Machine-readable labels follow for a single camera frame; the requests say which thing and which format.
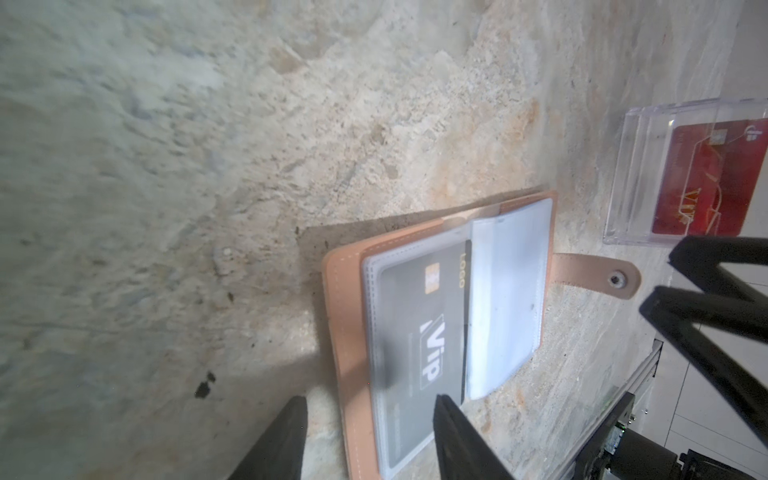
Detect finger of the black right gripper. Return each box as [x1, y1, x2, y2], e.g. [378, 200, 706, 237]
[639, 286, 767, 444]
[669, 236, 767, 303]

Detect red card in stand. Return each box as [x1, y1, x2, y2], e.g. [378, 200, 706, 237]
[651, 118, 767, 237]

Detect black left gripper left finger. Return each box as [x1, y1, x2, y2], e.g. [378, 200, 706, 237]
[228, 396, 308, 480]

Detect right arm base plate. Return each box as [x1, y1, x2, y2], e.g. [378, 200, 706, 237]
[572, 392, 635, 480]

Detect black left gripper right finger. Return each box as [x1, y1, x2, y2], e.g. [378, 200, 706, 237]
[433, 394, 513, 480]

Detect aluminium mounting rail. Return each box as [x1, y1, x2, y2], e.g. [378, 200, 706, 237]
[548, 339, 664, 479]

